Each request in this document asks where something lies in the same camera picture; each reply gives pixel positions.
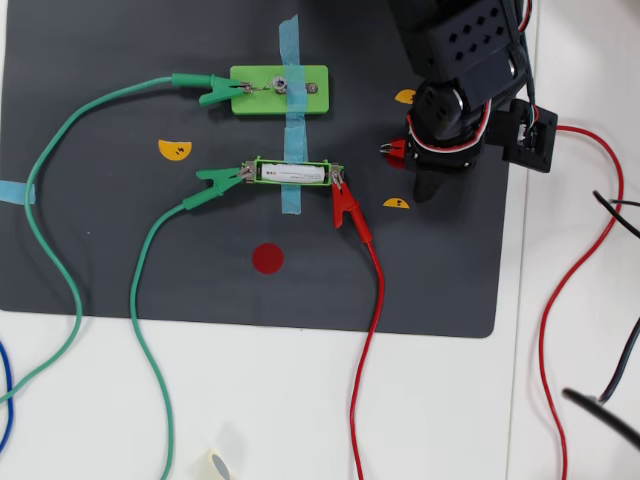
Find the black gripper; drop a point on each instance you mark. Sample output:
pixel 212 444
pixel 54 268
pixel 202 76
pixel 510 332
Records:
pixel 431 184

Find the red alligator clip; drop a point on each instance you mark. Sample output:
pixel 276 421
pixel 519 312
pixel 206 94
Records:
pixel 345 202
pixel 398 147

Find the white AA battery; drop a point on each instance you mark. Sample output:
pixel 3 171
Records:
pixel 310 175

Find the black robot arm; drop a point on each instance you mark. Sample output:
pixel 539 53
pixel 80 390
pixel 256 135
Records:
pixel 465 45

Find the green battery holder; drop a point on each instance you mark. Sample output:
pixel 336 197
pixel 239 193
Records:
pixel 257 172

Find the green alligator clip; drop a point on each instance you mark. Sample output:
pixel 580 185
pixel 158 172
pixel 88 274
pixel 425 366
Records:
pixel 215 90
pixel 220 180

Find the yellow semicircle sticker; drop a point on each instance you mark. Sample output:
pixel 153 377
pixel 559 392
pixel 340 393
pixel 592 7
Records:
pixel 172 151
pixel 402 97
pixel 395 204

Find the red round sticker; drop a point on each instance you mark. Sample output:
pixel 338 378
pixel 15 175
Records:
pixel 268 258

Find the blurry black rod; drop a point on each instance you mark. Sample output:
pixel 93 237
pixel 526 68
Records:
pixel 620 430

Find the dark grey work mat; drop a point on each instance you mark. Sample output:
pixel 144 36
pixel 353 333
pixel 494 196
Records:
pixel 100 250

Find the cream tape roll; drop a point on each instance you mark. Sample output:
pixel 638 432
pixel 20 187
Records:
pixel 220 465

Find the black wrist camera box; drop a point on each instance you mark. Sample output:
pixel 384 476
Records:
pixel 535 145

